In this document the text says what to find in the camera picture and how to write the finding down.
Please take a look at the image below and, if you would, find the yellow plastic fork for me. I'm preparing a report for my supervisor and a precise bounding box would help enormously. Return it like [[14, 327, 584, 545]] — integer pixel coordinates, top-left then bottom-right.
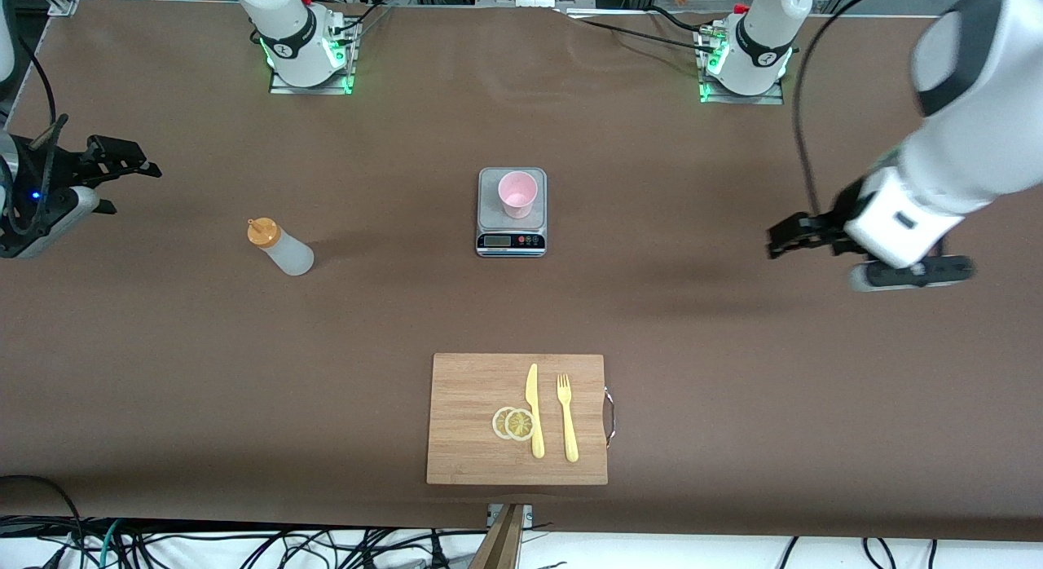
[[557, 373, 579, 463]]

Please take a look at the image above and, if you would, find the pink plastic cup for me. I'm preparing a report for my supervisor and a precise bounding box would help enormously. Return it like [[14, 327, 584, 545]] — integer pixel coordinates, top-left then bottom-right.
[[498, 170, 539, 220]]

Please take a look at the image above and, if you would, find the wooden post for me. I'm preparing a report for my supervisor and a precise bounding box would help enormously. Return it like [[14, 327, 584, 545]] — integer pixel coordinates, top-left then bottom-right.
[[469, 504, 524, 569]]

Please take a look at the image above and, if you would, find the black base cable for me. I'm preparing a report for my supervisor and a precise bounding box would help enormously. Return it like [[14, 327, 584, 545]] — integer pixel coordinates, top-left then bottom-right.
[[562, 11, 722, 55]]

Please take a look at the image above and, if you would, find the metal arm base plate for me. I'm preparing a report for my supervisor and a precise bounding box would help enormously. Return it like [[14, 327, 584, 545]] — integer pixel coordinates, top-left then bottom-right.
[[699, 68, 785, 105], [269, 15, 359, 95]]

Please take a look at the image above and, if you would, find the yellow plastic knife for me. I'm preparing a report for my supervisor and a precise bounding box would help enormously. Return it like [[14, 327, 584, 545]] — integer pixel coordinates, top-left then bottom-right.
[[525, 363, 545, 460]]

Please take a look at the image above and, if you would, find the teal floor cable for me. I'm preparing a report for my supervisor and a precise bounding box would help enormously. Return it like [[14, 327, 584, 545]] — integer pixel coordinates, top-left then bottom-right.
[[96, 518, 123, 569]]

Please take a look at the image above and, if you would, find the silver digital kitchen scale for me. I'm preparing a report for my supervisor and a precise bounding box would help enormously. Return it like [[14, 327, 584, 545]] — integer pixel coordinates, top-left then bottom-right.
[[476, 167, 548, 258]]

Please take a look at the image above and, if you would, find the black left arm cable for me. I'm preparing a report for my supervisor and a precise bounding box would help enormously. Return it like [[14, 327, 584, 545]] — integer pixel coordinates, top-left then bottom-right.
[[794, 0, 926, 219]]

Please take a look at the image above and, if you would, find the translucent sauce bottle orange cap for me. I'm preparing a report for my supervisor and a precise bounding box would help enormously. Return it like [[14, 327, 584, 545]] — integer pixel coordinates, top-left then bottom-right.
[[247, 217, 315, 277]]

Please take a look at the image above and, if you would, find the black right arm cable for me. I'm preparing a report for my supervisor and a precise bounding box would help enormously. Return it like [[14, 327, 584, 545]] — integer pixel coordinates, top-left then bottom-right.
[[13, 33, 59, 179]]

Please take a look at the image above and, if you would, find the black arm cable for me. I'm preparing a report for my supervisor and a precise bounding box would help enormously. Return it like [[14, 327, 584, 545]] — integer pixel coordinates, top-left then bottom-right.
[[794, 0, 926, 219], [13, 33, 59, 179]]

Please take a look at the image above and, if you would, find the bamboo cutting board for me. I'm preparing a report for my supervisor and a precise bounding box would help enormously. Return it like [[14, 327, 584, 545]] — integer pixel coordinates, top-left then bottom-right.
[[426, 353, 616, 486]]

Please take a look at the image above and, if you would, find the black looped floor cable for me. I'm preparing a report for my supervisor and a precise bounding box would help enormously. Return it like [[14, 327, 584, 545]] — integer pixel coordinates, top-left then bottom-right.
[[0, 474, 86, 569]]

